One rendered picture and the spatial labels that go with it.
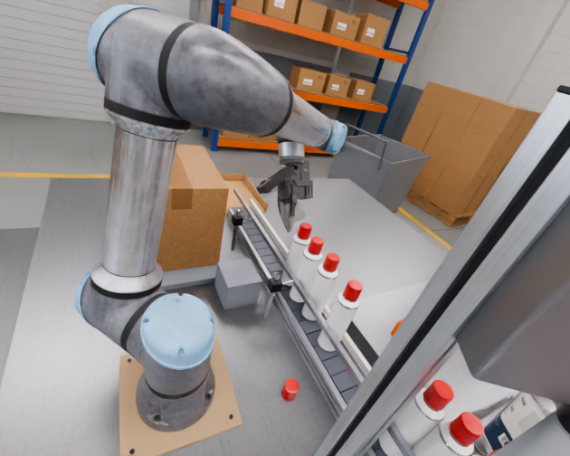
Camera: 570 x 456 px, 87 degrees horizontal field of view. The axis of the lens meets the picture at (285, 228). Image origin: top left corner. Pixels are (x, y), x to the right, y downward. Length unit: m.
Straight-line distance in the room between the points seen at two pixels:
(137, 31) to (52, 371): 0.65
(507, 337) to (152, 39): 0.45
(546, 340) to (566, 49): 5.27
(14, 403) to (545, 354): 0.79
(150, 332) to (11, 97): 4.52
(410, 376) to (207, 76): 0.40
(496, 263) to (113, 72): 0.46
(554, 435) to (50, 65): 4.77
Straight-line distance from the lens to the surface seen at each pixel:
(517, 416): 0.76
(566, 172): 0.27
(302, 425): 0.74
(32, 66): 4.78
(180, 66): 0.39
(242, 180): 1.54
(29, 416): 0.78
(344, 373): 0.77
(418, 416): 0.62
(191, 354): 0.53
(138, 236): 0.52
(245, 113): 0.40
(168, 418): 0.67
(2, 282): 1.02
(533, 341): 0.29
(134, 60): 0.44
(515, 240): 0.29
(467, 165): 4.01
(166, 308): 0.55
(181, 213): 0.82
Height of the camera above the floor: 1.49
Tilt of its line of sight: 32 degrees down
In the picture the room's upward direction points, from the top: 15 degrees clockwise
